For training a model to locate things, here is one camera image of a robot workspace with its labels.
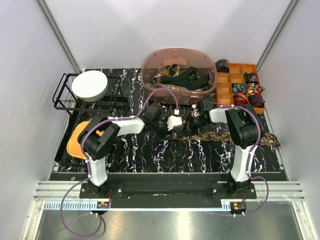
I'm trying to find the white round container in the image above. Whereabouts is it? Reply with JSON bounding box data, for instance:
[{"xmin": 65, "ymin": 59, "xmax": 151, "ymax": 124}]
[{"xmin": 71, "ymin": 70, "xmax": 108, "ymax": 102}]

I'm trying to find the maroon striped rolled tie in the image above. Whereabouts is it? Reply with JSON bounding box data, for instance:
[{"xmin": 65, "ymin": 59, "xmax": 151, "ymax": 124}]
[{"xmin": 248, "ymin": 94, "xmax": 265, "ymax": 108}]

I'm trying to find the orange striped rolled tie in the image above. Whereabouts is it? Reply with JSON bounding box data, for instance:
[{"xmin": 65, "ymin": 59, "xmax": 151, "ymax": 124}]
[{"xmin": 233, "ymin": 92, "xmax": 249, "ymax": 106}]

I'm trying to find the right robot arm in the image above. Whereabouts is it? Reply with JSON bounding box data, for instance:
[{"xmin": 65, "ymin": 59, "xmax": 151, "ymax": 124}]
[{"xmin": 186, "ymin": 99, "xmax": 265, "ymax": 199}]

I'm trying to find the dark maroon rolled tie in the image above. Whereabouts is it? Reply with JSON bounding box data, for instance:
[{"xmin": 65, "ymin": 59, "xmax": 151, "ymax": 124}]
[{"xmin": 243, "ymin": 72, "xmax": 259, "ymax": 84}]

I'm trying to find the orange wooden divided tray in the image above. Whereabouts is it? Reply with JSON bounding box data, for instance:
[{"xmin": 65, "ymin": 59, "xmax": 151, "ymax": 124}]
[{"xmin": 215, "ymin": 60, "xmax": 266, "ymax": 115}]

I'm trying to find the blue patterned rolled tie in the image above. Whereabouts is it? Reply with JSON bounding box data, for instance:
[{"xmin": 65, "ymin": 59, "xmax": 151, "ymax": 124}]
[{"xmin": 231, "ymin": 83, "xmax": 247, "ymax": 95}]

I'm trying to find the dark grey rolled tie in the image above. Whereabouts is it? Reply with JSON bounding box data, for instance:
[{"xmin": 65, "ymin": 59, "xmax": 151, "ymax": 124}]
[{"xmin": 216, "ymin": 59, "xmax": 230, "ymax": 73}]

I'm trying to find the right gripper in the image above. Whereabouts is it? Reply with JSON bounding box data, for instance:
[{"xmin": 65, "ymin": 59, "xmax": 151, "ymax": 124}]
[{"xmin": 177, "ymin": 114, "xmax": 209, "ymax": 138}]

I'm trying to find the orange woven bamboo tray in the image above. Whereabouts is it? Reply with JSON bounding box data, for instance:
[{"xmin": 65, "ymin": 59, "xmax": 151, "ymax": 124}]
[{"xmin": 66, "ymin": 120, "xmax": 90, "ymax": 161}]

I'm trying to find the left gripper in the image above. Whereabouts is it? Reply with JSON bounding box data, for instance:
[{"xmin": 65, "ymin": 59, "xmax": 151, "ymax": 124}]
[{"xmin": 151, "ymin": 115, "xmax": 175, "ymax": 141}]

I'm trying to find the brown floral patterned tie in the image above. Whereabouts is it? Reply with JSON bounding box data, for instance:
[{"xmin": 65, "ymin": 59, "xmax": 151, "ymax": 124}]
[{"xmin": 166, "ymin": 131, "xmax": 281, "ymax": 148}]

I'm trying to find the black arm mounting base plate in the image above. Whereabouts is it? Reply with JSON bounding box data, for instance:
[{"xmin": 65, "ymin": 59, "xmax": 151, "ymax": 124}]
[{"xmin": 79, "ymin": 173, "xmax": 257, "ymax": 200}]

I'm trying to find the colourful patterned tie in tub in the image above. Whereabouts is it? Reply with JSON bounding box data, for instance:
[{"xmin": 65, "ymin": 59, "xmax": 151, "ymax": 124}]
[{"xmin": 149, "ymin": 63, "xmax": 201, "ymax": 91}]

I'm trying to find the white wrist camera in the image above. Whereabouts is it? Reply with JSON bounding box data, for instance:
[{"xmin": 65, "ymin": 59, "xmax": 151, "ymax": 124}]
[
  {"xmin": 191, "ymin": 104, "xmax": 200, "ymax": 118},
  {"xmin": 167, "ymin": 109, "xmax": 183, "ymax": 132}
]

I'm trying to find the black wire dish rack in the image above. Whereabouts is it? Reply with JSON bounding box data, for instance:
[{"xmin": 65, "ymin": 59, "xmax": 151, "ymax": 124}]
[{"xmin": 52, "ymin": 73, "xmax": 130, "ymax": 120}]

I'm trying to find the black tie in tub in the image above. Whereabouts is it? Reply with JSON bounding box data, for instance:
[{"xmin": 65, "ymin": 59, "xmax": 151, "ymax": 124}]
[{"xmin": 157, "ymin": 66, "xmax": 211, "ymax": 91}]

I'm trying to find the brown translucent plastic tub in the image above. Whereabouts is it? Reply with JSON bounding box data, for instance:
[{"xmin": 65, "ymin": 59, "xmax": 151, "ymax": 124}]
[{"xmin": 140, "ymin": 48, "xmax": 218, "ymax": 105}]

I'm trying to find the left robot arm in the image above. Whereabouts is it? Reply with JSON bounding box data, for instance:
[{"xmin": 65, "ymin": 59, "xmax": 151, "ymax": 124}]
[{"xmin": 77, "ymin": 103, "xmax": 170, "ymax": 198}]

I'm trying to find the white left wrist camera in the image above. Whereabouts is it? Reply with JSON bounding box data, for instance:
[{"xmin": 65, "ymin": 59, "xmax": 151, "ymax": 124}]
[{"xmin": 167, "ymin": 109, "xmax": 183, "ymax": 132}]

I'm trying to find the red floral rolled tie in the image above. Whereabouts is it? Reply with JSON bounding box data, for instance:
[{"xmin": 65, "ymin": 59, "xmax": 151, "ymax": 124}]
[{"xmin": 246, "ymin": 82, "xmax": 265, "ymax": 96}]

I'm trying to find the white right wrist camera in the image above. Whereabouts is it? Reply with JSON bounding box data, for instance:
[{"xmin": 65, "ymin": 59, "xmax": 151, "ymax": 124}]
[{"xmin": 191, "ymin": 104, "xmax": 200, "ymax": 118}]

